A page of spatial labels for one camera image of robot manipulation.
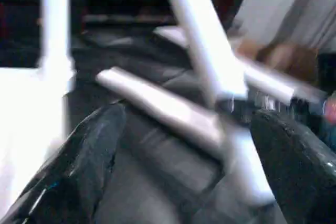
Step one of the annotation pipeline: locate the white plastic table top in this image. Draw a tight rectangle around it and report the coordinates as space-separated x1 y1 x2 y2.
0 67 77 209

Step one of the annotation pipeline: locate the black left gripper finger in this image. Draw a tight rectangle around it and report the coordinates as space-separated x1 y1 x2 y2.
0 103 128 224

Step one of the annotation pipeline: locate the black plastic mat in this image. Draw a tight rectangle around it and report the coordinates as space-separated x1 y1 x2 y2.
63 25 336 224

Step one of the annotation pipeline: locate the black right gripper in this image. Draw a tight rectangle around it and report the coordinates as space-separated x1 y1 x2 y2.
250 94 336 224

